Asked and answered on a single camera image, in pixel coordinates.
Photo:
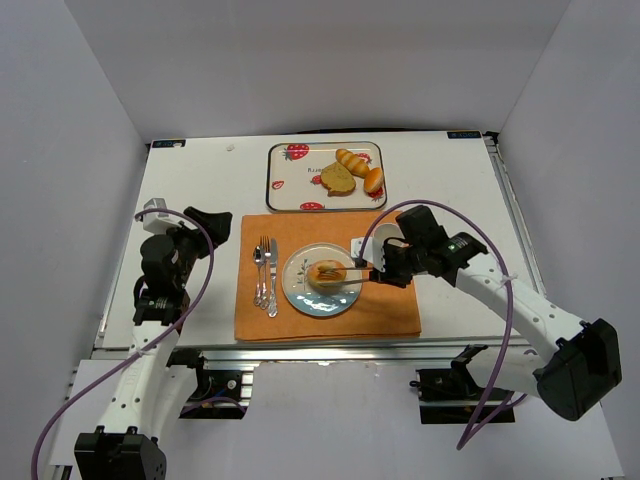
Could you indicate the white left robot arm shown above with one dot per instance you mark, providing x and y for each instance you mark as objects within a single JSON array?
[{"x": 154, "y": 383}]

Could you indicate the ceramic plate with plant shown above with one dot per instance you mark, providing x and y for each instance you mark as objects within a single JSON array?
[{"x": 319, "y": 302}]

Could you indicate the right blue table label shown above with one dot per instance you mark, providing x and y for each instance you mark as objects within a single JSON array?
[{"x": 464, "y": 134}]

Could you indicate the yellow mug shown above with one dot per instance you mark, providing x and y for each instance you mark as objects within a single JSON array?
[{"x": 389, "y": 231}]

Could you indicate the small oval bread roll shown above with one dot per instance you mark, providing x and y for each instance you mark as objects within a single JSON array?
[{"x": 374, "y": 180}]

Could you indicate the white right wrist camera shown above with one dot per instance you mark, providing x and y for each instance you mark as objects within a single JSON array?
[{"x": 370, "y": 252}]

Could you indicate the blue table label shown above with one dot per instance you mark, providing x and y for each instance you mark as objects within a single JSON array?
[
  {"x": 464, "y": 134},
  {"x": 168, "y": 143}
]

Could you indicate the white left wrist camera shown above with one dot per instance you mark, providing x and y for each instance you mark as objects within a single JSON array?
[{"x": 159, "y": 221}]

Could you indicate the silver spoon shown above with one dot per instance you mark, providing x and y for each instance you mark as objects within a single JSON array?
[{"x": 259, "y": 262}]

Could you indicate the aluminium table frame rail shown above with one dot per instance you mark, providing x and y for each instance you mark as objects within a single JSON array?
[{"x": 414, "y": 350}]

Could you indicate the brown bread slice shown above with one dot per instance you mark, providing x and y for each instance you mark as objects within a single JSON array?
[{"x": 337, "y": 180}]

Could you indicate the left blue table label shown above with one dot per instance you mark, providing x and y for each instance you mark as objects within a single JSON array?
[{"x": 168, "y": 143}]

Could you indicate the silver knife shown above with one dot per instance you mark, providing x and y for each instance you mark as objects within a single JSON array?
[{"x": 272, "y": 308}]

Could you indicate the silver fork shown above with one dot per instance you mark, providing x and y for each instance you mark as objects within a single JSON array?
[{"x": 265, "y": 261}]

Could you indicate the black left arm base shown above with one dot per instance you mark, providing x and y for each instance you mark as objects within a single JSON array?
[{"x": 218, "y": 393}]

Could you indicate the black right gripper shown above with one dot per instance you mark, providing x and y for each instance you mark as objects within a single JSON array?
[{"x": 388, "y": 270}]

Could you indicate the striped long bread roll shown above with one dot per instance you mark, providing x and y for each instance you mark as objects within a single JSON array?
[{"x": 352, "y": 161}]

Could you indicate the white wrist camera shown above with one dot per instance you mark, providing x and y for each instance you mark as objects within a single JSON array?
[
  {"x": 159, "y": 221},
  {"x": 370, "y": 252}
]

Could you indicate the glazed donut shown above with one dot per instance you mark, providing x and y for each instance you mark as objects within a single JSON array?
[{"x": 326, "y": 275}]

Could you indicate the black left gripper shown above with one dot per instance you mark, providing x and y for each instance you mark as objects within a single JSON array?
[{"x": 201, "y": 233}]

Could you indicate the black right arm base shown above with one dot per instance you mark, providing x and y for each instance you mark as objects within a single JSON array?
[{"x": 446, "y": 394}]

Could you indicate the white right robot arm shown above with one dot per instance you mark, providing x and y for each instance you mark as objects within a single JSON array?
[{"x": 574, "y": 363}]

